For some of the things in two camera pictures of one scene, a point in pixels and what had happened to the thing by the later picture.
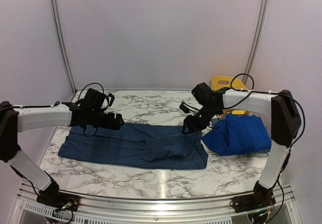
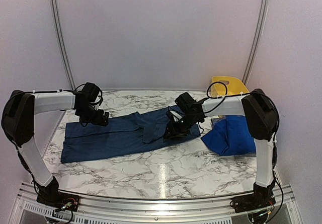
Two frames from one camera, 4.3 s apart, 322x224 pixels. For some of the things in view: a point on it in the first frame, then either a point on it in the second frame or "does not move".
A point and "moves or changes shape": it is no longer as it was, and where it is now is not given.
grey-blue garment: [137, 145] moves or changes shape
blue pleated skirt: [238, 134] does not move
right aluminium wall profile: [258, 30] does not move
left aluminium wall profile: [62, 42] does not move
